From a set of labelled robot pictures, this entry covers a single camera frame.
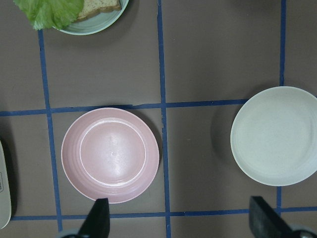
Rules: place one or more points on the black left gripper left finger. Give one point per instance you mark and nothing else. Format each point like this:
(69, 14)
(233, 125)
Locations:
(96, 224)

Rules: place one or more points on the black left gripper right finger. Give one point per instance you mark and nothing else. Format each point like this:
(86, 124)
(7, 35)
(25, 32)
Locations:
(264, 222)

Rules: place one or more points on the pink plate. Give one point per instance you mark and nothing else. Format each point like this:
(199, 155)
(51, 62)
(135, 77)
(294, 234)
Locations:
(110, 153)

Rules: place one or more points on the cream white plate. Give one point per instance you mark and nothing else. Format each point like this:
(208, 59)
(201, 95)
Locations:
(274, 136)

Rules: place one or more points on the white toaster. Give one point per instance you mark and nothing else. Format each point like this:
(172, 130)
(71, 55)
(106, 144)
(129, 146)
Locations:
(5, 198)

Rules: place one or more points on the light green plate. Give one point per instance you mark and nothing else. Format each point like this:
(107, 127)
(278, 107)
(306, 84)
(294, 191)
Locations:
(96, 23)

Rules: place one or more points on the brown bread slice on plate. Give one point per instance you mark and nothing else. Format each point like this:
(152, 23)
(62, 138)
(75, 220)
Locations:
(92, 8)

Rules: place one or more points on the green lettuce leaf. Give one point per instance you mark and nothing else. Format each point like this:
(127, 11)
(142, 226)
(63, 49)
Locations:
(46, 14)

